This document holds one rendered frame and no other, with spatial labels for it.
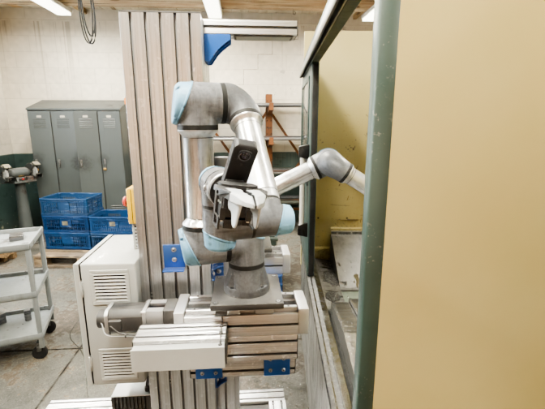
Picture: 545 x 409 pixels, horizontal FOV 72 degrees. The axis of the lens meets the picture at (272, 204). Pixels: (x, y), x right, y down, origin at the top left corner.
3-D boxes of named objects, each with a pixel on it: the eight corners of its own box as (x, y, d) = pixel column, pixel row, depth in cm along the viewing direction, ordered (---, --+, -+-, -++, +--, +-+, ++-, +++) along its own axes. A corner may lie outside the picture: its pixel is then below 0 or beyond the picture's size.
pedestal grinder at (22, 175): (19, 248, 506) (6, 165, 481) (3, 245, 521) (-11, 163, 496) (53, 238, 547) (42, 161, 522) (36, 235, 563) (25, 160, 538)
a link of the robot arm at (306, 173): (229, 197, 173) (336, 144, 165) (234, 191, 187) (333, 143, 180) (242, 220, 175) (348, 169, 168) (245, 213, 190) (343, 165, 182)
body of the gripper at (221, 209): (257, 231, 67) (241, 216, 78) (263, 185, 66) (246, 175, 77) (216, 230, 65) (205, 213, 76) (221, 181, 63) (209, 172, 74)
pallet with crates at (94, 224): (34, 267, 442) (24, 202, 425) (73, 245, 520) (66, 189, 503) (133, 269, 437) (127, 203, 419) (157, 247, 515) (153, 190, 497)
